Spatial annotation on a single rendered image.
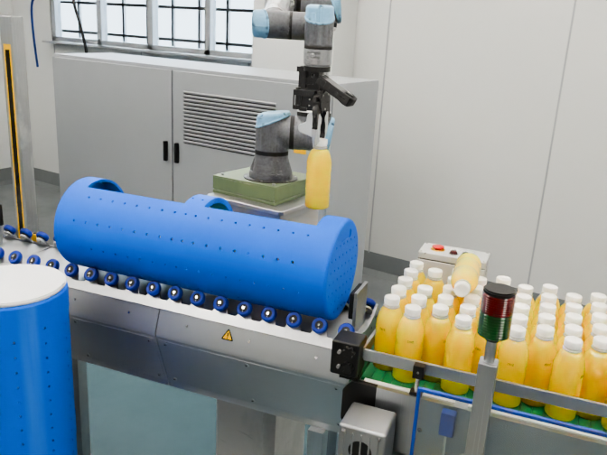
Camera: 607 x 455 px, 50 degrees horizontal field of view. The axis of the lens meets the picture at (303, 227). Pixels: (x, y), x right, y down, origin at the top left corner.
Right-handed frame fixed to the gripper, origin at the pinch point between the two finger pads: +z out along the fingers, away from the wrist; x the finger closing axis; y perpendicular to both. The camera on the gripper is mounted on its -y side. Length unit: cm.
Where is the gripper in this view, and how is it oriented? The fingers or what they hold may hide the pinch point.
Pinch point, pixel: (320, 142)
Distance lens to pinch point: 180.4
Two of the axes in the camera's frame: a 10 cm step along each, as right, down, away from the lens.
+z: -0.5, 9.5, 3.1
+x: -3.7, 2.7, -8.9
